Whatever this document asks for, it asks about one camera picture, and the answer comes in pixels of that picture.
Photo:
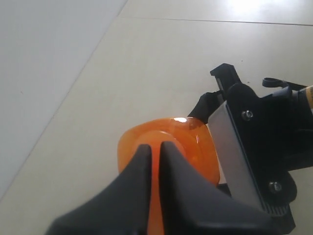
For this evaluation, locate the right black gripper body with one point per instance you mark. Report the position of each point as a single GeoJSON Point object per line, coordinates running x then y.
{"type": "Point", "coordinates": [226, 76]}

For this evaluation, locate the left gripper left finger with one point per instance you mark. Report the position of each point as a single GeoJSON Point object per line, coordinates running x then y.
{"type": "Point", "coordinates": [122, 208]}

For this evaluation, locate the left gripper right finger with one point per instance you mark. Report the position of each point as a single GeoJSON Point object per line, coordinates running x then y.
{"type": "Point", "coordinates": [191, 205]}

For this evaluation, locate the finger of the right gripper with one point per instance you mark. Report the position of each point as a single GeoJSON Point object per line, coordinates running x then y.
{"type": "Point", "coordinates": [207, 104]}
{"type": "Point", "coordinates": [224, 188]}

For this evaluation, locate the orange dish soap bottle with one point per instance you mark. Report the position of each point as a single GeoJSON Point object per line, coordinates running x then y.
{"type": "Point", "coordinates": [193, 140]}

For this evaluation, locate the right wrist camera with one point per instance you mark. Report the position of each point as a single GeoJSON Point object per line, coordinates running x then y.
{"type": "Point", "coordinates": [259, 140]}

